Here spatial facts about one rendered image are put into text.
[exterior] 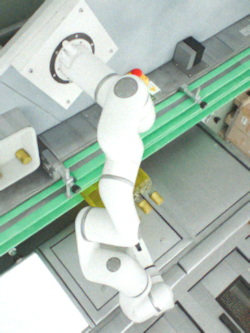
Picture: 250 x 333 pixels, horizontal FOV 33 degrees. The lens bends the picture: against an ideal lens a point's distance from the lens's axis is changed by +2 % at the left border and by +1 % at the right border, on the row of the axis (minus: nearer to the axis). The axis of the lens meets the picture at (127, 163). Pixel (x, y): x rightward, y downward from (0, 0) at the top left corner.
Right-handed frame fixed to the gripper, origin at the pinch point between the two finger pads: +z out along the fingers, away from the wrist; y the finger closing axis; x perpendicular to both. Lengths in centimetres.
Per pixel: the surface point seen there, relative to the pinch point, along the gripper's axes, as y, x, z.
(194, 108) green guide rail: 8, -47, 35
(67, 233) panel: -12.2, 16.6, 12.5
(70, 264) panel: -12.9, 19.6, 1.3
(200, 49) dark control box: 25, -53, 49
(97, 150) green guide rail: 13.6, -0.1, 26.5
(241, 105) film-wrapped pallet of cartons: -227, -266, 177
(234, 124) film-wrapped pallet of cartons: -259, -267, 174
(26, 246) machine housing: -16.5, 31.3, 15.2
